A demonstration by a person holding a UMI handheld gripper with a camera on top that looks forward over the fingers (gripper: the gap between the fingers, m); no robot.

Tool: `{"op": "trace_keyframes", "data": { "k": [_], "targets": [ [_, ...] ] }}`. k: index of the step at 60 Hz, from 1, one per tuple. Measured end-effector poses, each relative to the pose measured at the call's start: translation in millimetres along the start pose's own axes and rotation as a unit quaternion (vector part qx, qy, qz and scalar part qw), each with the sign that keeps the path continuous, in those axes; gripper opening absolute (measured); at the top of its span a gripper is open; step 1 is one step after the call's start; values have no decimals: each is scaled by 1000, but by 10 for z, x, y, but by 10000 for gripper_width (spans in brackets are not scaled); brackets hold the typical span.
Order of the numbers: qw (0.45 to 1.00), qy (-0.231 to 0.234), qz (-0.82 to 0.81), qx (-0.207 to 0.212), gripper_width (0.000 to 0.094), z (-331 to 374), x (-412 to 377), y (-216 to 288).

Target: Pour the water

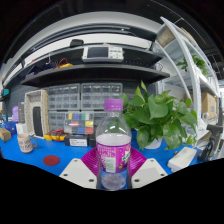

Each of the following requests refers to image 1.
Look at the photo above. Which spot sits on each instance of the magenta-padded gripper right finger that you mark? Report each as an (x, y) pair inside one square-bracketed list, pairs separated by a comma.
[(150, 171)]

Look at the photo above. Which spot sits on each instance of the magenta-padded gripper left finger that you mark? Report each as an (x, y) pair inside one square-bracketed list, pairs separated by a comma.
[(76, 171)]

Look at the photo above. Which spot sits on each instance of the clear bottle with purple cap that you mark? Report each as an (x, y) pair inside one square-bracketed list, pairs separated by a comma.
[(113, 156)]

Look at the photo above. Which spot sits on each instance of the flat round red coaster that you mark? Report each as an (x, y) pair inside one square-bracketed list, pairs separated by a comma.
[(51, 160)]

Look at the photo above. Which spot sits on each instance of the black box with white label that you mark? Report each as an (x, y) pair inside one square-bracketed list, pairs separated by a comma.
[(76, 140)]

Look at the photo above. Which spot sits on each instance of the flat black case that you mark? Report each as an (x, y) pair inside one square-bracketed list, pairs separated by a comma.
[(92, 140)]

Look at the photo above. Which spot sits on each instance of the white power adapter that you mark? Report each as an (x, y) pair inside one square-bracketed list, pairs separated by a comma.
[(182, 159)]

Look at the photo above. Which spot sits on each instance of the yellow and red test leads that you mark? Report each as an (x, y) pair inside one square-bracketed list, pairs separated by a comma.
[(56, 136)]

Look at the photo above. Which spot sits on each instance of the clear box of coloured parts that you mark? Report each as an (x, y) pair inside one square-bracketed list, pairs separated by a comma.
[(79, 123)]

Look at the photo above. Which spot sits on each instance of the green potted plant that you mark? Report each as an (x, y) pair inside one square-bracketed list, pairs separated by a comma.
[(156, 113)]

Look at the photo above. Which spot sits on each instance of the black rectangular speaker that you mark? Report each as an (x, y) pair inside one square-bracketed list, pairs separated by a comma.
[(37, 121)]

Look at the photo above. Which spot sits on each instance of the black clamp stand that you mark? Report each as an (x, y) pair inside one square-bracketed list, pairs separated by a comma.
[(209, 146)]

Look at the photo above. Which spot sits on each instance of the small white box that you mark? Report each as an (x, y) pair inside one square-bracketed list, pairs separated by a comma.
[(21, 128)]

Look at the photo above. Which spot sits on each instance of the white perforated tray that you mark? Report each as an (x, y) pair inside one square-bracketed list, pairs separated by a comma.
[(29, 113)]

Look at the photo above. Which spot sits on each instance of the blue box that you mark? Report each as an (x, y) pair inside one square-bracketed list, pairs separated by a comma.
[(10, 128)]

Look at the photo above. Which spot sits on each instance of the dark grey upright box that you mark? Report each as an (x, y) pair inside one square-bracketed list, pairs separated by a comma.
[(21, 112)]

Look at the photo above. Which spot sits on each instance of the purple bag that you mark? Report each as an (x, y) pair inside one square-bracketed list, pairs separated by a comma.
[(15, 114)]

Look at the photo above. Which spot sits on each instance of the dark grey workbench shelf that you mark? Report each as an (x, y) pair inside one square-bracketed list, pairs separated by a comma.
[(93, 75)]

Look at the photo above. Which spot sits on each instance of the small teal box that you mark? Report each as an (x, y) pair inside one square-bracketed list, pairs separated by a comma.
[(5, 92)]

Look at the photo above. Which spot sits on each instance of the white metal shelf unit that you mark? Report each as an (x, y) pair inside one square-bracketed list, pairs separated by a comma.
[(195, 70)]

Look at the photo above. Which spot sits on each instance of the white oscilloscope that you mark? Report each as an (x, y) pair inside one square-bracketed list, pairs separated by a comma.
[(101, 53)]

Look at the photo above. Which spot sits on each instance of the small black device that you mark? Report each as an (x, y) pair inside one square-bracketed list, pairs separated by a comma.
[(76, 43)]

